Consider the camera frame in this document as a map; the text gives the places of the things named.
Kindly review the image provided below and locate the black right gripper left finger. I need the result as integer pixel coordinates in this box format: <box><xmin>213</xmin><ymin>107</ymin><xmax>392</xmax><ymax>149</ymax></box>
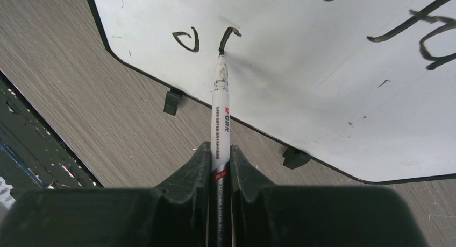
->
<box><xmin>1</xmin><ymin>142</ymin><xmax>210</xmax><ymax>246</ymax></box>

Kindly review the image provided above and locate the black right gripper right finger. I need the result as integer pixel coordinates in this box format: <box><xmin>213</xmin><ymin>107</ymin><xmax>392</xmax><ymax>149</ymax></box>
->
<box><xmin>230</xmin><ymin>145</ymin><xmax>427</xmax><ymax>246</ymax></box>

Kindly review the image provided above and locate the white whiteboard marker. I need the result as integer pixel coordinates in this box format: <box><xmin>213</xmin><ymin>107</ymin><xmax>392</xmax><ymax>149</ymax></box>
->
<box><xmin>208</xmin><ymin>53</ymin><xmax>232</xmax><ymax>246</ymax></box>

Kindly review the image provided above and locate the small black-framed whiteboard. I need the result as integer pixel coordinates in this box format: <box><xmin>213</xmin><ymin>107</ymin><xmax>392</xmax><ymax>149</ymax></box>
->
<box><xmin>87</xmin><ymin>0</ymin><xmax>455</xmax><ymax>182</ymax></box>

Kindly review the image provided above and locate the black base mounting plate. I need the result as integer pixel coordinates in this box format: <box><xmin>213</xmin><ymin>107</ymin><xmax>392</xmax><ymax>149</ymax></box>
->
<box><xmin>1</xmin><ymin>73</ymin><xmax>103</xmax><ymax>189</ymax></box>

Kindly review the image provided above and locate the white slotted cable duct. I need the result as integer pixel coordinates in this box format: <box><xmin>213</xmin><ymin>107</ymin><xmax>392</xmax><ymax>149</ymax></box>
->
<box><xmin>0</xmin><ymin>177</ymin><xmax>16</xmax><ymax>210</ymax></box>

